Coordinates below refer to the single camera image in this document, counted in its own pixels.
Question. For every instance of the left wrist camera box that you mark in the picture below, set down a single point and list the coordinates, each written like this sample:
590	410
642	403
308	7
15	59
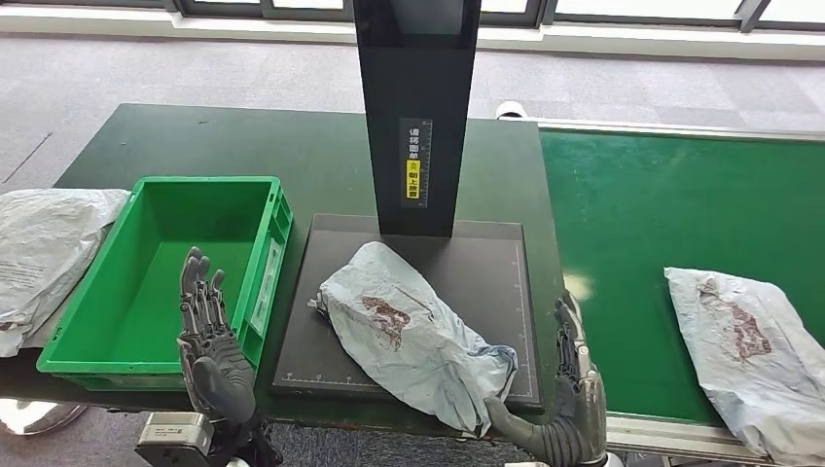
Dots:
174	438

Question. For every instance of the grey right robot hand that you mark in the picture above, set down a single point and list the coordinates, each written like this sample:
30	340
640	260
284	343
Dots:
577	419

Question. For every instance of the silver conveyor frame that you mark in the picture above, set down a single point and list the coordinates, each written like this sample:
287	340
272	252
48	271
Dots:
644	127

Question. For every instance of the flat white printed parcel bag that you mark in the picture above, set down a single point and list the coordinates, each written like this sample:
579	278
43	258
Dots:
45	251

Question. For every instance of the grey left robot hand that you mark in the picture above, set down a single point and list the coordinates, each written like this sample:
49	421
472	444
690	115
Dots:
216	374

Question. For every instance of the dark window frame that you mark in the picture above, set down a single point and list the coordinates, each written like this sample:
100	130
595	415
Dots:
174	6

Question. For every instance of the white conveyor roller cap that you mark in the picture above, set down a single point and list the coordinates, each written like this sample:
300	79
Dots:
511	109

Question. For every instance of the black inbound scanner machine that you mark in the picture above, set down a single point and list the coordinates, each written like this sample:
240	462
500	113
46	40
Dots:
419	84

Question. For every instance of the black yellow warning label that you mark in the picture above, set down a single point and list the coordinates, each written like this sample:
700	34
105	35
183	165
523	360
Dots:
414	180

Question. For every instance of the grey parcel bag brown stain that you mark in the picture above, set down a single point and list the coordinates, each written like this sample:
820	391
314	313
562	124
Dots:
747	361
412	335

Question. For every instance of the green conveyor belt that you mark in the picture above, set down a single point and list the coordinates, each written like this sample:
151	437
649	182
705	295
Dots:
644	206

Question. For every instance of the round silver metal base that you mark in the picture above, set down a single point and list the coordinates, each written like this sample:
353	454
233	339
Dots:
39	416

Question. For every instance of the white window sill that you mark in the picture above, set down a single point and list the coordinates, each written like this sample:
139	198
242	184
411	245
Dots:
193	29

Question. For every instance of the dark green table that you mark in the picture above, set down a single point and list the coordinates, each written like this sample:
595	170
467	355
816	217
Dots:
258	148

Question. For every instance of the green plastic crate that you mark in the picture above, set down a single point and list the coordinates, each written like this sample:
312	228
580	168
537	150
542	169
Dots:
142	290

